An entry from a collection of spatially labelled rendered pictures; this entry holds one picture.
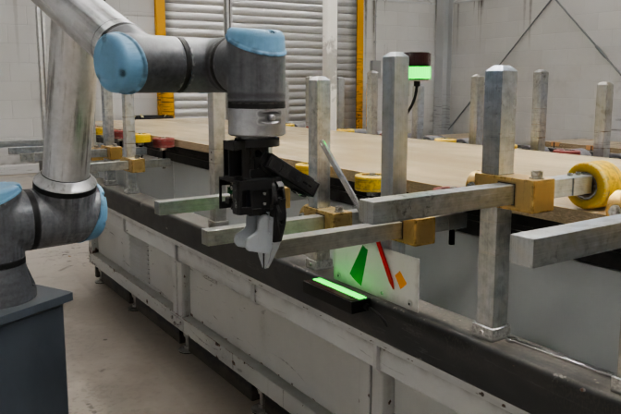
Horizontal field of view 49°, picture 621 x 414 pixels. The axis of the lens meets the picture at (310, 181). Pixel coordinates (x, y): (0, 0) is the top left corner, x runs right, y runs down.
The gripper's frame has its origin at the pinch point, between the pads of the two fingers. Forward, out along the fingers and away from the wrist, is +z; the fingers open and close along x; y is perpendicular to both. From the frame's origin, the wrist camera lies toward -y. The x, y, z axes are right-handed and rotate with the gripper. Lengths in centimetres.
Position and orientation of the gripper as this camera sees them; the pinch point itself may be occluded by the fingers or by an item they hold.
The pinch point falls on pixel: (269, 259)
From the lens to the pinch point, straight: 111.7
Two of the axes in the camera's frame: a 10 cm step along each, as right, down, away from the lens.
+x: 5.5, 1.2, -8.2
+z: 0.0, 9.9, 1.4
